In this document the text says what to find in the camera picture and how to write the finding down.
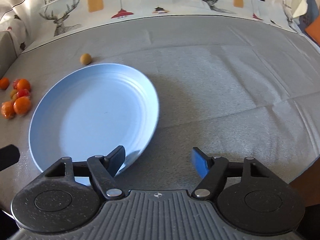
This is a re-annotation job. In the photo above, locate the grey printed sofa cover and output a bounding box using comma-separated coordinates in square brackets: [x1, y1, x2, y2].
[1, 0, 319, 210]

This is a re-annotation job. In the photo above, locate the brown longan fruit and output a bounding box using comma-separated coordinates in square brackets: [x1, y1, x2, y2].
[11, 93, 18, 103]
[10, 89, 18, 99]
[80, 53, 92, 66]

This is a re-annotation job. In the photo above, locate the orange mandarin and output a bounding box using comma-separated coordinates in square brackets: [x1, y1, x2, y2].
[1, 101, 16, 119]
[16, 79, 31, 92]
[0, 77, 10, 90]
[14, 96, 31, 115]

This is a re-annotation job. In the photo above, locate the light blue plate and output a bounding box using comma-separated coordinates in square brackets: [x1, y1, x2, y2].
[29, 63, 159, 172]

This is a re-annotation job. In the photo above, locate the red fruit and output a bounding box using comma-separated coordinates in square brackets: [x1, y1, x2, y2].
[12, 79, 20, 89]
[16, 89, 30, 98]

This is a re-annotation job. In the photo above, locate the orange cushion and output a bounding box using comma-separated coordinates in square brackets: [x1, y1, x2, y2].
[305, 16, 320, 45]

